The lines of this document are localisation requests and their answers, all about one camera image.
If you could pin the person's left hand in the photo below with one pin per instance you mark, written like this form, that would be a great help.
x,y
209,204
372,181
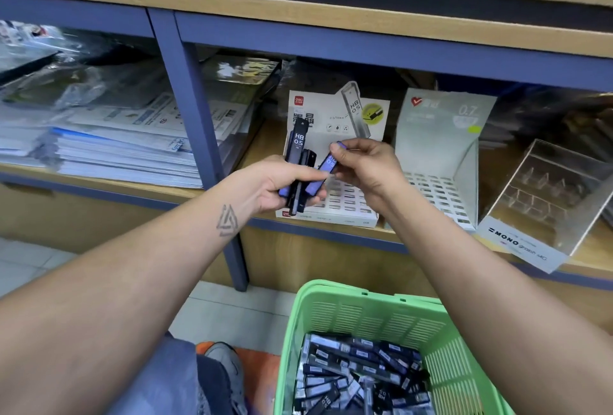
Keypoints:
x,y
263,189

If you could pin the person's right hand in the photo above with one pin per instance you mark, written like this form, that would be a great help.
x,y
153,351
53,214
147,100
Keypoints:
x,y
373,170

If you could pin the white display box red label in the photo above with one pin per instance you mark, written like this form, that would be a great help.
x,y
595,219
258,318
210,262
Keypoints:
x,y
345,204

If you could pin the pale green display box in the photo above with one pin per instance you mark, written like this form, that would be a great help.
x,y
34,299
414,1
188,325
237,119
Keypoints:
x,y
450,132

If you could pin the green plastic basket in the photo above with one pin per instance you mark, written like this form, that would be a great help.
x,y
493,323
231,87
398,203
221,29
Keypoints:
x,y
383,309

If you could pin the clear plastic display box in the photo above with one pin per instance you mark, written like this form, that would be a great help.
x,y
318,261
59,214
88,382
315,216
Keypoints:
x,y
546,199

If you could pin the pile of lead cases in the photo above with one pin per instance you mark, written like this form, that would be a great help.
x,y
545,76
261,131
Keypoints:
x,y
364,376

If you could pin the person's right forearm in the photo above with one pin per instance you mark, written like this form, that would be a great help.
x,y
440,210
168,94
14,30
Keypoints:
x,y
508,314

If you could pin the person's left forearm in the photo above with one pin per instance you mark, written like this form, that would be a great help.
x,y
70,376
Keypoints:
x,y
105,304

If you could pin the stack of wrapped paper packs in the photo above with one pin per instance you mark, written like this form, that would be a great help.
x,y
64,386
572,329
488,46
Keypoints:
x,y
134,132

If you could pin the grey sneaker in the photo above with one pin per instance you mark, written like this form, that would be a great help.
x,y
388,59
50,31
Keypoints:
x,y
228,376

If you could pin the colourful printed mat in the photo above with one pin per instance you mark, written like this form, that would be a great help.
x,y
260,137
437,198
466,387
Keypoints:
x,y
263,381

